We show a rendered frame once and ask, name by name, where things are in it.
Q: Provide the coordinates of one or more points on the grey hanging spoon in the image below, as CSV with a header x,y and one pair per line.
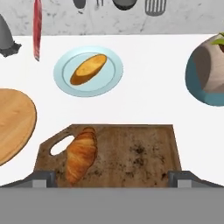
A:
x,y
79,4

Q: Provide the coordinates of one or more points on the golden croissant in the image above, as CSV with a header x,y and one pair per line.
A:
x,y
80,154

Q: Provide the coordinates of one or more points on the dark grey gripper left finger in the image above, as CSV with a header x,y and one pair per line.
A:
x,y
46,178

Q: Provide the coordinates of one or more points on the grey hanging fork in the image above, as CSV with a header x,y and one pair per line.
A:
x,y
99,2

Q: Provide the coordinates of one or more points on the green plant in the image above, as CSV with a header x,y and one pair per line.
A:
x,y
219,40

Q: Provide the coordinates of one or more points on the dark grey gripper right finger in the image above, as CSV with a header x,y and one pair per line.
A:
x,y
178,178

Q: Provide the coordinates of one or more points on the teal and beige plant pot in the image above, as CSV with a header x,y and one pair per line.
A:
x,y
204,73

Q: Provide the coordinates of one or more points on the dark hanging ladle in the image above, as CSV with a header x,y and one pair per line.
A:
x,y
124,3

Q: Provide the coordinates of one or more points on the round light wooden board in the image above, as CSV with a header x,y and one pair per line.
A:
x,y
14,122

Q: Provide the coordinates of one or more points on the golden baguette roll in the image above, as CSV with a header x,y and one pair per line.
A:
x,y
87,69

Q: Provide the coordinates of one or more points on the grey cone-shaped appliance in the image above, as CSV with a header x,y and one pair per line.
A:
x,y
5,38

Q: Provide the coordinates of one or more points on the pale blue plate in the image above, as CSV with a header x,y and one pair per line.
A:
x,y
62,75

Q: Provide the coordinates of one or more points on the brown wooden cutting board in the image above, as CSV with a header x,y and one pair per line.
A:
x,y
125,154

